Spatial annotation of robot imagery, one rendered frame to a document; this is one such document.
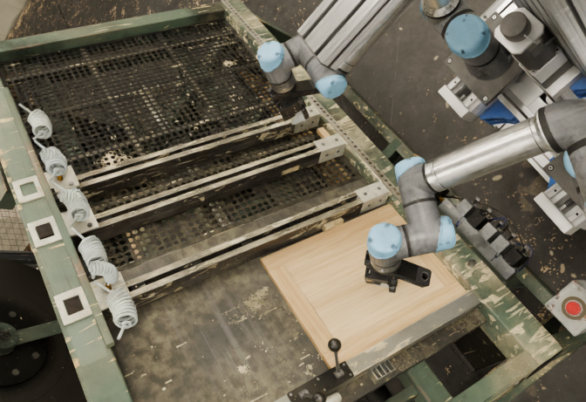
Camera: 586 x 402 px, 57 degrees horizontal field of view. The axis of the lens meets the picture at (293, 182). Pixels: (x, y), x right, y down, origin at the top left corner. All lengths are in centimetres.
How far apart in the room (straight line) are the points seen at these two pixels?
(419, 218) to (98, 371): 91
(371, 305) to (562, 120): 94
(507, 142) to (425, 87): 201
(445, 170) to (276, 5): 293
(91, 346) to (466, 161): 107
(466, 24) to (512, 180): 132
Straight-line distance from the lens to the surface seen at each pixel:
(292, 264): 185
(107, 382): 157
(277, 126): 221
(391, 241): 121
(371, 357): 171
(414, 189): 126
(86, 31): 274
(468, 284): 195
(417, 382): 181
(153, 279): 175
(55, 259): 178
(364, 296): 183
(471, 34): 170
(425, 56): 322
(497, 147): 118
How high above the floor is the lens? 274
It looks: 51 degrees down
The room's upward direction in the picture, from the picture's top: 77 degrees counter-clockwise
